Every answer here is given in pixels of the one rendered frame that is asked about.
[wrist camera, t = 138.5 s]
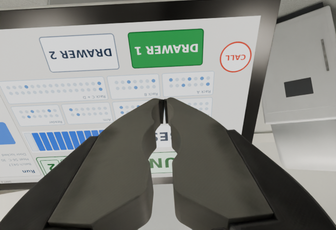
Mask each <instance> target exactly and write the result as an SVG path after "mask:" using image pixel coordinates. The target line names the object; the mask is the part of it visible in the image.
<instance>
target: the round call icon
mask: <svg viewBox="0 0 336 230"><path fill-rule="evenodd" d="M254 46H255V39H249V40H229V41H220V43H219V56H218V70H217V74H233V73H250V71H251V65H252V59H253V52H254Z"/></svg>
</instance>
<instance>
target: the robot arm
mask: <svg viewBox="0 0 336 230"><path fill-rule="evenodd" d="M164 111H165V123H166V124H168V125H169V126H170V130H171V146H172V148H173V149H174V150H175V152H176V153H177V155H176V157H175V158H174V159H173V161H172V179H173V196H174V209H175V216H176V218H177V219H178V221H179V222H180V223H182V224H184V225H185V226H187V227H189V228H190V229H192V230H336V224H335V223H334V222H333V220H332V219H331V218H330V217H329V215H328V214H327V213H326V212H325V210H324V209H323V208H322V207H321V206H320V204H319V203H318V202H317V201H316V200H315V199H314V198H313V196H312V195H311V194H310V193H309V192H308V191H307V190H306V189H305V188H304V187H303V186H302V185H301V184H300V183H299V182H298V181H297V180H296V179H295V178H293V177H292V176H291V175H290V174H289V173H288V172H286V171H285V170H284V169H283V168H282V167H280V166H279V165H278V164H277V163H275V162H274V161H273V160H272V159H271V158H269V157H268V156H267V155H266V154H264V153H263V152H262V151H261V150H259V149H258V148H257V147H256V146H255V145H253V144H252V143H251V142H250V141H248V140H247V139H246V138H245V137H243V136H242V135H241V134H240V133H239V132H237V131H236V130H235V129H232V130H228V129H227V128H225V127H224V126H223V125H222V124H221V123H219V122H218V121H217V120H215V119H214V118H212V117H211V116H209V115H207V114H205V113H203V112H202V111H200V110H198V109H196V108H194V107H192V106H189V105H187V104H185V103H183V102H181V101H179V100H177V99H175V98H173V97H169V98H167V99H159V98H153V99H151V100H149V101H147V102H146V103H144V104H142V105H141V106H139V107H137V108H135V109H134V110H132V111H130V112H128V113H127V114H125V115H123V116H121V117H120V118H118V119H117V120H115V121H114V122H113V123H111V124H110V125H109V126H108V127H106V128H105V129H104V130H103V131H102V132H101V133H100V134H99V135H98V136H89V137H88V138H87V139H86V140H85V141H84V142H83V143H81V144H80V145H79V146H78V147H77V148H76V149H75V150H73V151H72V152H71V153H70V154H69V155H68V156H67V157H65V158H64V159H63V160H62V161H61V162H60V163H59V164H58V165H56V166H55V167H54V168H53V169H52V170H51V171H50V172H48V173H47V174H46V175H45V176H44V177H43V178H42V179H40V180H39V181H38V182H37V183H36V184H35V185H34V186H33V187H32V188H31V189H30V190H28V191H27V192H26V193H25V194H24V195H23V196H22V197H21V199H20V200H19V201H18V202H17V203H16V204H15V205H14V206H13V207H12V208H11V209H10V211H9V212H8V213H7V214H6V215H5V216H4V218H3V219H2V220H1V221H0V230H138V229H139V228H141V227H142V226H144V225H145V224H146V223H147V222H148V221H149V220H150V218H151V216H152V208H153V198H154V189H153V181H152V174H151V166H150V162H149V158H150V156H151V154H152V153H153V152H154V151H155V149H156V148H157V142H156V130H157V128H158V127H159V126H160V125H161V124H163V123H164Z"/></svg>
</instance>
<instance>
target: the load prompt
mask: <svg viewBox="0 0 336 230"><path fill-rule="evenodd" d="M176 155H177V153H176V152H175V151H171V152H153V153H152V154H151V156H150V158H149V162H150V169H151V173H152V174H162V173H173V172H172V161H173V159H174V158H175V157H176ZM65 157H67V156H52V157H35V159H36V161H37V163H38V165H39V167H40V169H41V171H42V173H43V175H44V176H45V175H46V174H47V173H48V172H50V171H51V170H52V169H53V168H54V167H55V166H56V165H58V164H59V163H60V162H61V161H62V160H63V159H64V158H65Z"/></svg>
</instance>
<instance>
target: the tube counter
mask: <svg viewBox="0 0 336 230"><path fill-rule="evenodd" d="M104 129H105V128H99V129H76V130H53V131H31V132H22V133H23V135H24V137H25V139H26V141H27V143H28V145H29V147H30V149H31V151H32V153H40V152H64V151H73V150H75V149H76V148H77V147H78V146H79V145H80V144H81V143H83V142H84V141H85V140H86V139H87V138H88V137H89V136H98V135H99V134H100V133H101V132H102V131H103V130H104Z"/></svg>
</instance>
